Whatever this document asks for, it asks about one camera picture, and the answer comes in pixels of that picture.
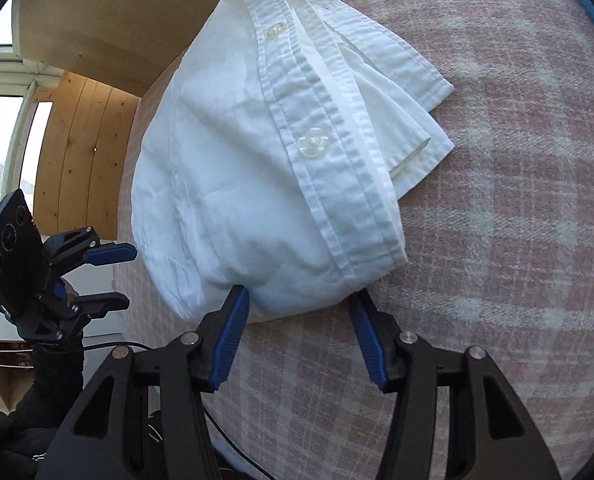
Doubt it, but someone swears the white window frame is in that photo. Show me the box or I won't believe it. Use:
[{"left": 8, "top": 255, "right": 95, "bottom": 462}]
[{"left": 0, "top": 44, "right": 54, "bottom": 197}]

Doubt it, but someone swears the person's black jacket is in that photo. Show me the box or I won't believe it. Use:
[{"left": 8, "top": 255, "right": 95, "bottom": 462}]
[{"left": 0, "top": 410, "right": 80, "bottom": 480}]

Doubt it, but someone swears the white shirt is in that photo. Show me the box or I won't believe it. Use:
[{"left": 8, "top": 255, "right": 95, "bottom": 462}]
[{"left": 129, "top": 0, "right": 456, "bottom": 322}]

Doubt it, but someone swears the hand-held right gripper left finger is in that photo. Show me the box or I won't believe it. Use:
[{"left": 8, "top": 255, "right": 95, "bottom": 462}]
[{"left": 37, "top": 285, "right": 251, "bottom": 480}]

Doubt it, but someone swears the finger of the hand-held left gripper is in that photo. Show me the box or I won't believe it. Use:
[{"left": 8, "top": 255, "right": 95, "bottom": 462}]
[
  {"left": 72, "top": 293, "right": 130, "bottom": 321},
  {"left": 83, "top": 242, "right": 138, "bottom": 266}
]

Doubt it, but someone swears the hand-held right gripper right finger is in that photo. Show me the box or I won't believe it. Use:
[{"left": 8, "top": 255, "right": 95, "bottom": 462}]
[{"left": 349, "top": 290, "right": 563, "bottom": 480}]

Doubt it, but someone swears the pink plaid blanket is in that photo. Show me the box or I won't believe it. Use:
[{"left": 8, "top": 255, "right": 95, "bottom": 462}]
[{"left": 113, "top": 0, "right": 594, "bottom": 480}]

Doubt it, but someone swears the pine plank board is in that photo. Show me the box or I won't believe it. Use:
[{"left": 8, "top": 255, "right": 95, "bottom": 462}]
[{"left": 33, "top": 71, "right": 144, "bottom": 242}]

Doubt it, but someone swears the person's left forearm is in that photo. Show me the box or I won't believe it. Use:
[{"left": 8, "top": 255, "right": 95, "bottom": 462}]
[{"left": 6, "top": 344, "right": 86, "bottom": 457}]

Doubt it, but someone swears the light oak board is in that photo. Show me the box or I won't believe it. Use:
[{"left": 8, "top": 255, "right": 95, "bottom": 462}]
[{"left": 14, "top": 0, "right": 259, "bottom": 99}]

